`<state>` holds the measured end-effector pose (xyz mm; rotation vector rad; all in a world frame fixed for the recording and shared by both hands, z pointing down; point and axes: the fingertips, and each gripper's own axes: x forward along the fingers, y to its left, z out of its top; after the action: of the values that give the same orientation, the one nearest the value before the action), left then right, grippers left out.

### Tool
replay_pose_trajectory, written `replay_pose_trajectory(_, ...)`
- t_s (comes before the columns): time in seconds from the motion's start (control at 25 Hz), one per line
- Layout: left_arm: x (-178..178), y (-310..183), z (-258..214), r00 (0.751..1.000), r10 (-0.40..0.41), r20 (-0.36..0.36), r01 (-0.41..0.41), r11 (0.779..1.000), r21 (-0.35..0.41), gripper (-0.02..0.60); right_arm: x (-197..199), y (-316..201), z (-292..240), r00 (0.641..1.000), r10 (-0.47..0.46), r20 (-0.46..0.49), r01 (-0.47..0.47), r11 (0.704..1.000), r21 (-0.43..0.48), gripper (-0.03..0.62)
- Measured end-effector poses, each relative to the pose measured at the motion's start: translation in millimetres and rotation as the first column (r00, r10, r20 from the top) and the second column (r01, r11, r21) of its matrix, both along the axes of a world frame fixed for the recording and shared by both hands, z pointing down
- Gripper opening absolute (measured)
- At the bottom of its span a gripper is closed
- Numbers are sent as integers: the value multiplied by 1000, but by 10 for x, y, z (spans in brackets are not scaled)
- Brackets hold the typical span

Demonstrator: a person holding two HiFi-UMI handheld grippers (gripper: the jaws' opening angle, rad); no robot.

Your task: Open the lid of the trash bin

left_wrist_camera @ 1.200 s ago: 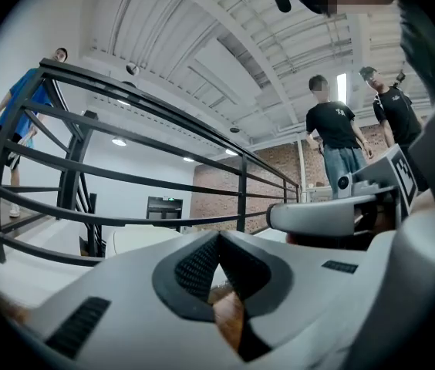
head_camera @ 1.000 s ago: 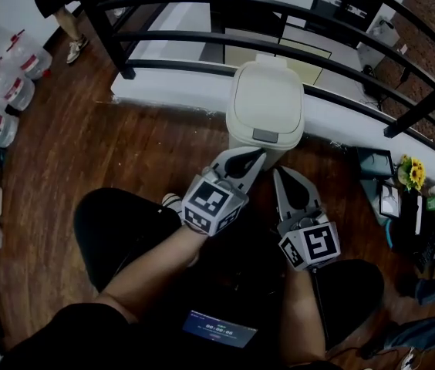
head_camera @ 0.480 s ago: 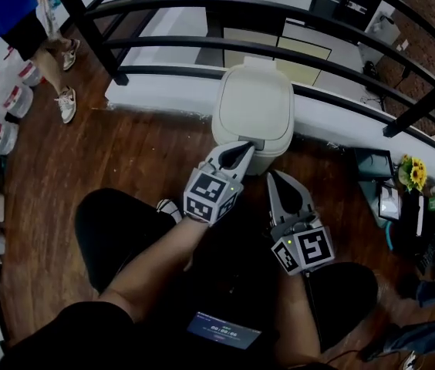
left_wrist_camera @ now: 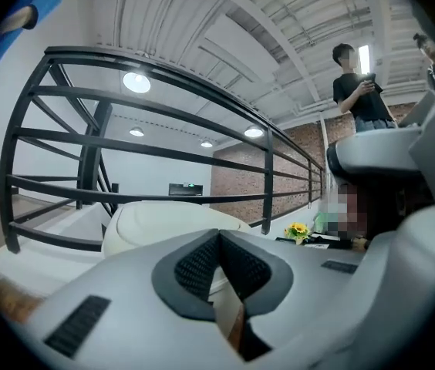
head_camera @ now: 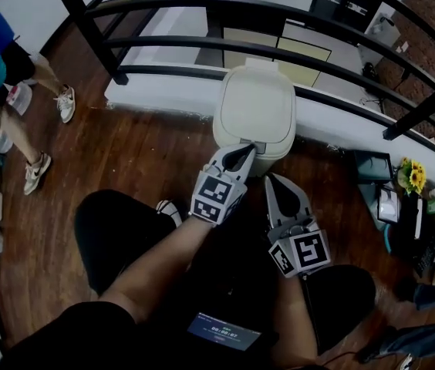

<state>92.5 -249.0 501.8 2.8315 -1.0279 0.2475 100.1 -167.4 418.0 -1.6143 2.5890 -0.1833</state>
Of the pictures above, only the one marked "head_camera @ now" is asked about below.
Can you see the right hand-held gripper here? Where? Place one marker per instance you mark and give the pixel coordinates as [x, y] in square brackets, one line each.
[306, 251]

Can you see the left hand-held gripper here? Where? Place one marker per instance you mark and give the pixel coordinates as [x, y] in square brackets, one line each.
[213, 195]

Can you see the beige plastic trash bin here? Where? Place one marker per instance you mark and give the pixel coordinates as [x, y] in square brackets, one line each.
[258, 102]

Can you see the person's right forearm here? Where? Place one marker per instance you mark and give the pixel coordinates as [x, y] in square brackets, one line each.
[294, 314]

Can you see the person's left forearm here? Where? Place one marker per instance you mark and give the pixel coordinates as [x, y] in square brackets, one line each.
[163, 264]

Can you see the person's white shoe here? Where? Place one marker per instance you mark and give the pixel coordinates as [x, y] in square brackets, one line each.
[171, 214]

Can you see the black framed picture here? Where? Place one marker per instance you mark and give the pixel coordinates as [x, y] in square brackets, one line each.
[389, 206]

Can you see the teal hoop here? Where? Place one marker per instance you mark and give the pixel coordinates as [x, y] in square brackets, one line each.
[388, 239]

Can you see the person's right leg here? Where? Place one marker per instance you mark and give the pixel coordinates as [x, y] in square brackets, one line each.
[344, 299]

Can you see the person's leg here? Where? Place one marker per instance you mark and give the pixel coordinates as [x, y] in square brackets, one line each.
[117, 237]
[344, 299]

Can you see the black bag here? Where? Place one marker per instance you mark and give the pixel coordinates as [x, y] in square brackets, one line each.
[406, 233]

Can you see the yellow sunflower bouquet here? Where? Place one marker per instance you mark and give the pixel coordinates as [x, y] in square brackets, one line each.
[414, 175]

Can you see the black staircase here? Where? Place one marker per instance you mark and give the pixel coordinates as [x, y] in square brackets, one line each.
[248, 27]

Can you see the black phone with lit screen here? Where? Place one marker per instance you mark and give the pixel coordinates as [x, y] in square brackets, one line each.
[223, 331]

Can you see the person's left leg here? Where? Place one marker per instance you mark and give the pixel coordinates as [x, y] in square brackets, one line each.
[117, 237]

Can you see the black remote control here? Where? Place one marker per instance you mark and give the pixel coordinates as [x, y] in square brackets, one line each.
[426, 260]

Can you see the black metal railing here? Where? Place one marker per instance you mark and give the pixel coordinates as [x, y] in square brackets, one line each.
[91, 33]

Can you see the person's black shirt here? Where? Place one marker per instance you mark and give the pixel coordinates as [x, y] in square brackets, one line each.
[86, 341]

